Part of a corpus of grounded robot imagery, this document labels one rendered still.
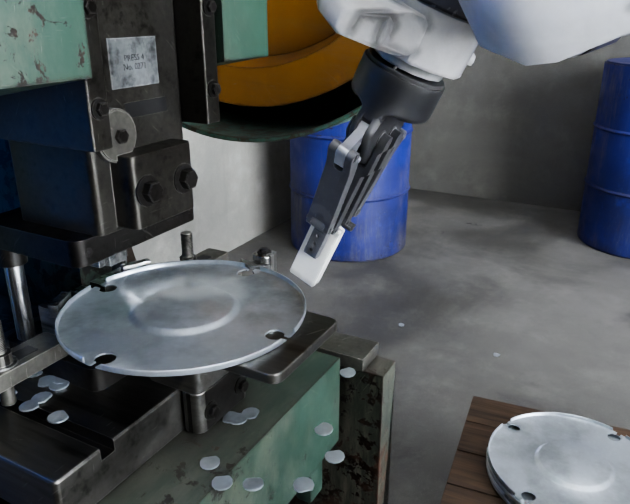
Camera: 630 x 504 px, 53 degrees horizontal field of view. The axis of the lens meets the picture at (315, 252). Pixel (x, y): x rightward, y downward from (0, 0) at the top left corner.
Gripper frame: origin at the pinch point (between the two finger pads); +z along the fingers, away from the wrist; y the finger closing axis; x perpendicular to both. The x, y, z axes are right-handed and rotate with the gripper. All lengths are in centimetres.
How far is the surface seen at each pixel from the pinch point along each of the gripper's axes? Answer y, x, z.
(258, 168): 210, 108, 107
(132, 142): -2.3, 23.0, 0.4
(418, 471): 77, -28, 84
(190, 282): 7.1, 15.7, 19.3
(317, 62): 33.2, 22.2, -6.7
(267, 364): -5.2, -2.1, 11.4
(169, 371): -11.7, 4.7, 13.8
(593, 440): 56, -47, 34
